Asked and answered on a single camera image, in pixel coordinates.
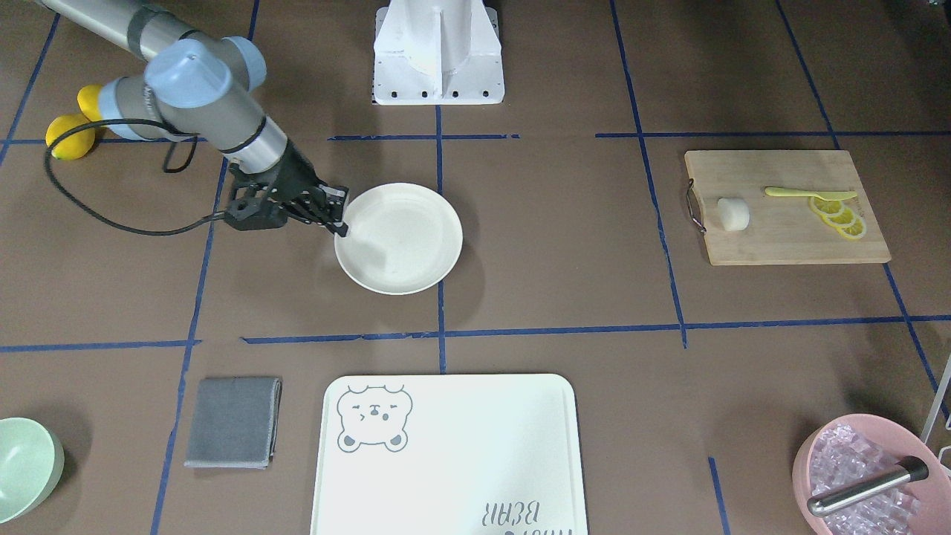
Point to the yellow plastic knife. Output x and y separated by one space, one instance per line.
790 192

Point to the lemon slice far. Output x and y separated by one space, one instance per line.
826 208

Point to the yellow lemon back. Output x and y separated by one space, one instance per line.
88 101

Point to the cream round plate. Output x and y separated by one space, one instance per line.
402 238

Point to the wooden cutting board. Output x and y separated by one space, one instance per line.
782 231

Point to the lemon slice middle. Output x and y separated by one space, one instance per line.
843 219

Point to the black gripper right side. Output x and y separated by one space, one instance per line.
299 174

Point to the grey folded cloth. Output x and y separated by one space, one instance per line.
234 423

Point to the yellow lemon front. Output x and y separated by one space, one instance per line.
75 145

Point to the pink bowl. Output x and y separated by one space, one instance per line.
933 492

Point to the steel scoop handle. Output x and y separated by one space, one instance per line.
907 470

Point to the white bear tray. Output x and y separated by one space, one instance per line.
449 454

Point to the yellow lemon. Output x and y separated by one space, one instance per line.
75 145
88 101

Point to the clear ice cubes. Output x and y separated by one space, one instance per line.
843 456

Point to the mint green bowl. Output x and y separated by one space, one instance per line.
32 459

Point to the lemon slice near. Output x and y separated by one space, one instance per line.
855 231

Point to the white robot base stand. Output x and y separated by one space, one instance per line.
437 53

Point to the lemon slice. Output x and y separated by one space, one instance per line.
843 219
855 231
826 208

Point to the white steamed bun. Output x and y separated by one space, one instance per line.
734 214

